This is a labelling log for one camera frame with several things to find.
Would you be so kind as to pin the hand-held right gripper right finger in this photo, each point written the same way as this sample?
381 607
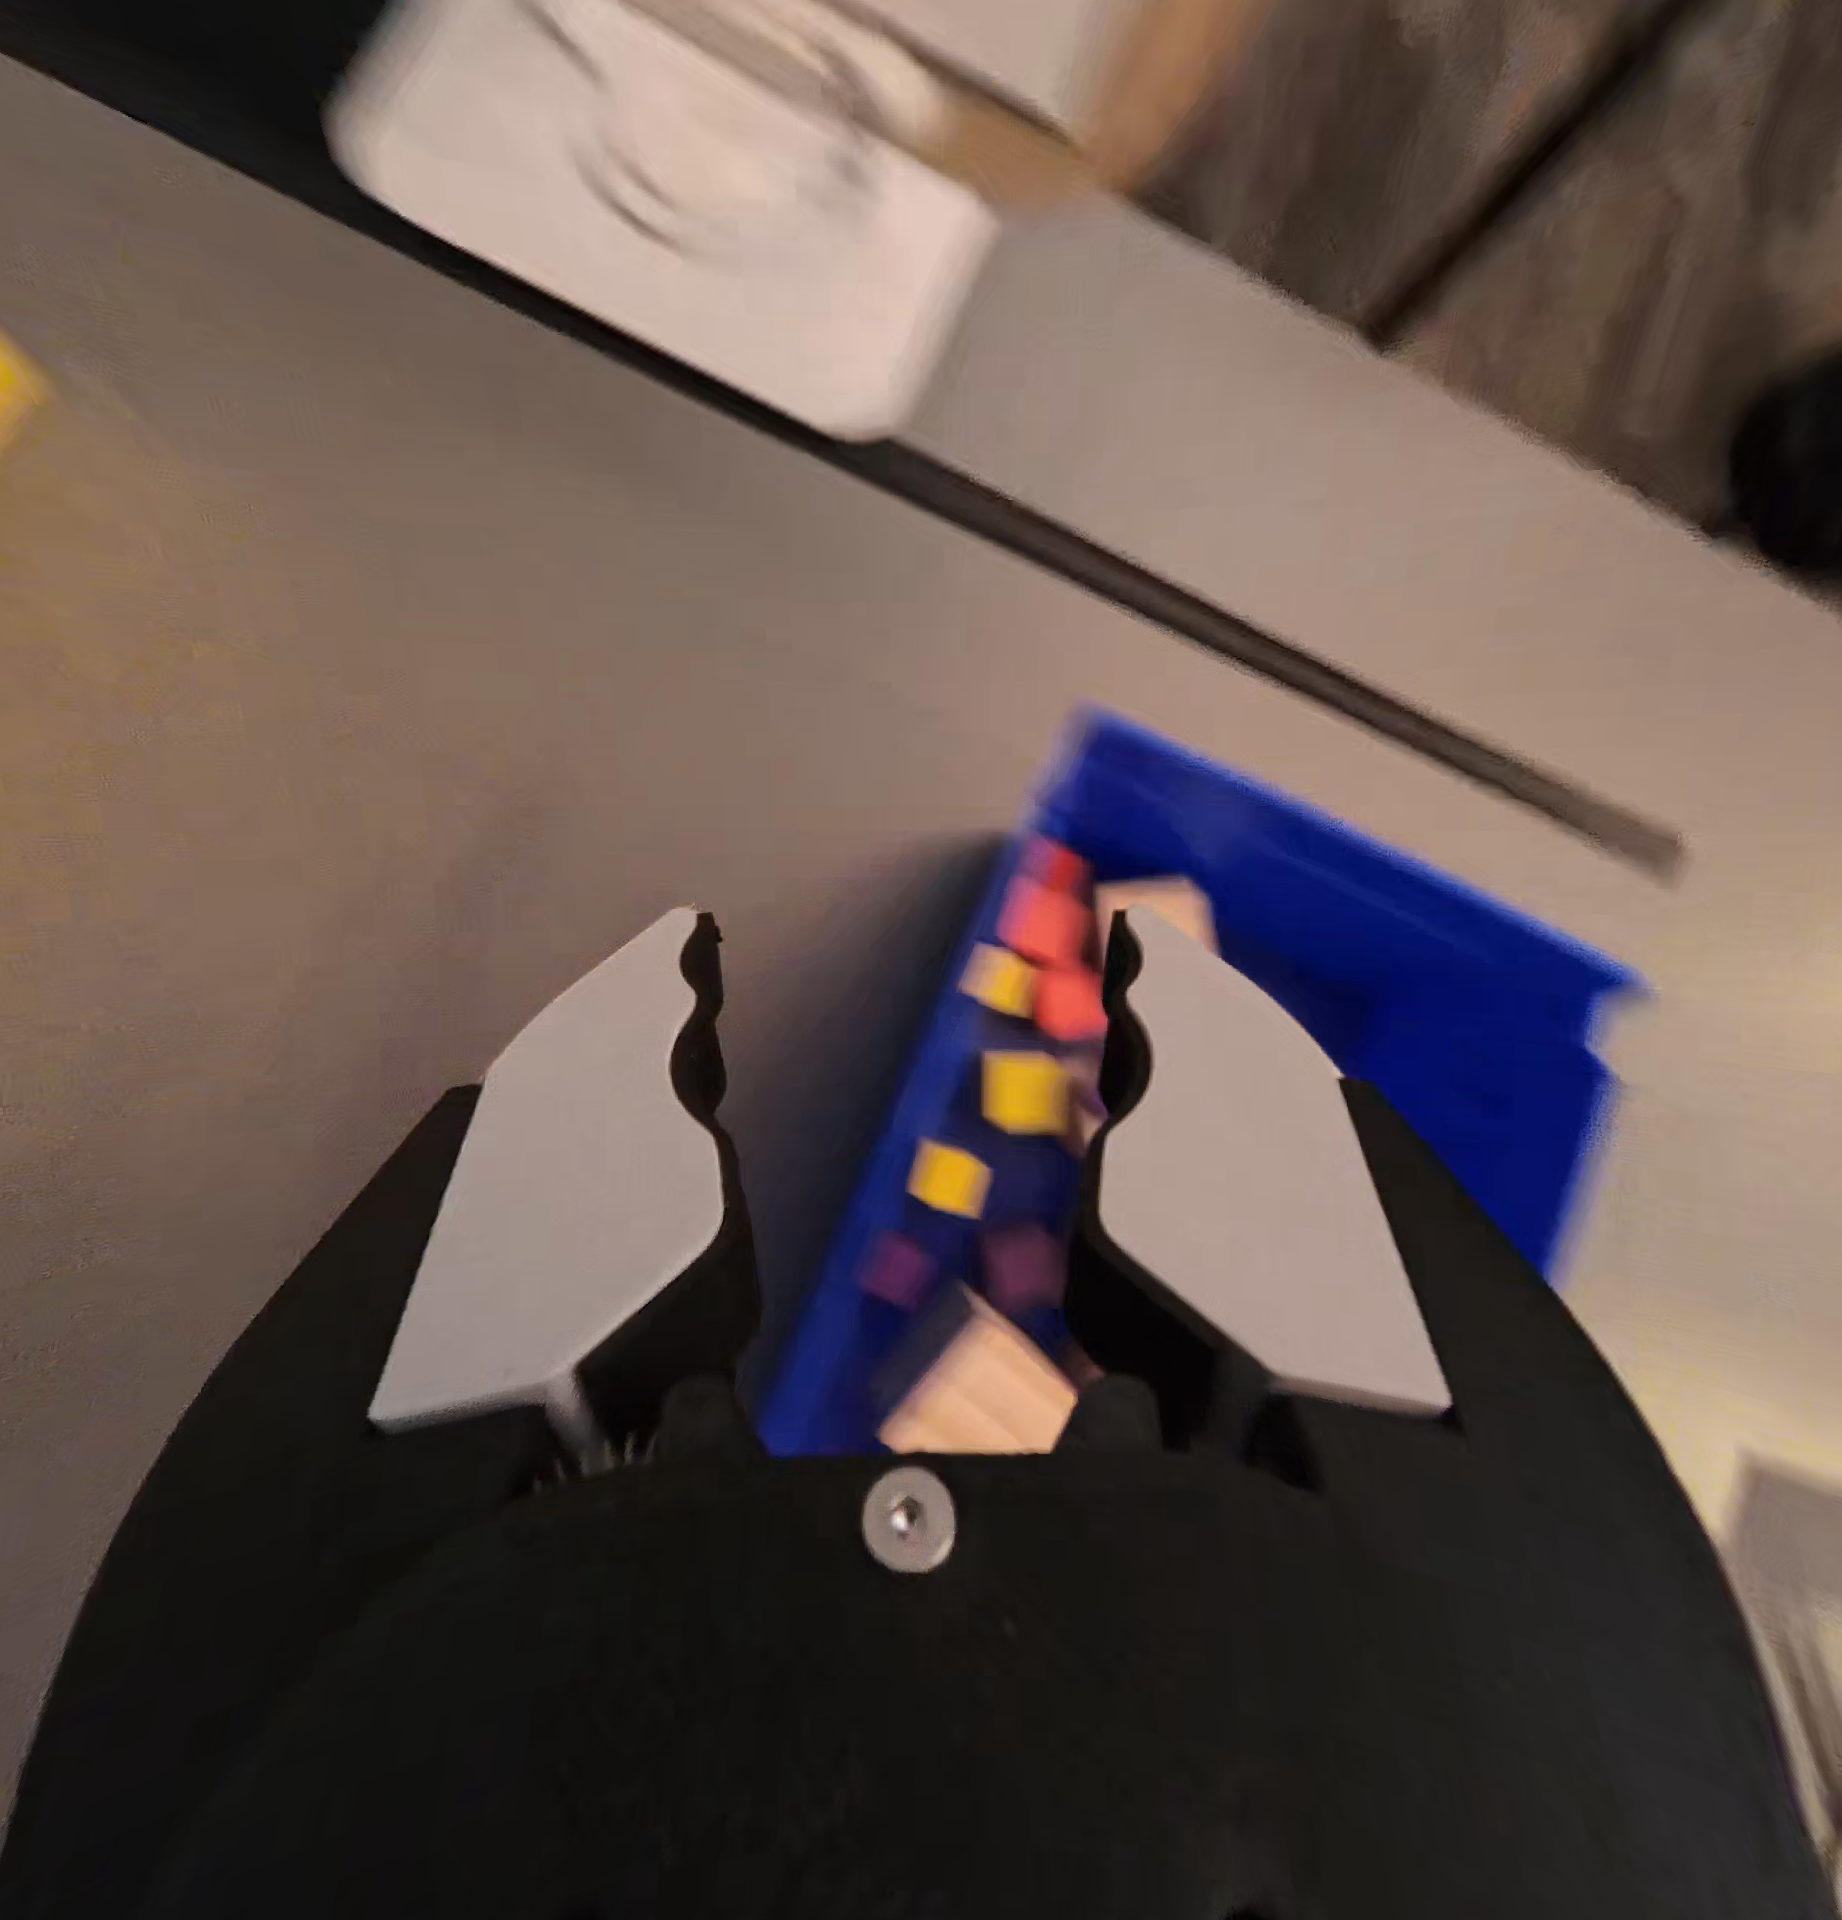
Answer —
1250 1199

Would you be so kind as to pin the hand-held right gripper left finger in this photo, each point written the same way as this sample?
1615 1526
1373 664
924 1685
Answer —
562 1199

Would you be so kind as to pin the pile of wooden cubes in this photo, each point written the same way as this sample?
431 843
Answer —
981 1381

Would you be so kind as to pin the instruction sheet on stand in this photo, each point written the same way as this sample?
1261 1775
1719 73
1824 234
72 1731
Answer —
637 182

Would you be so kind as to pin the blue plastic box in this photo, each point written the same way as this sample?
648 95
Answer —
1388 962

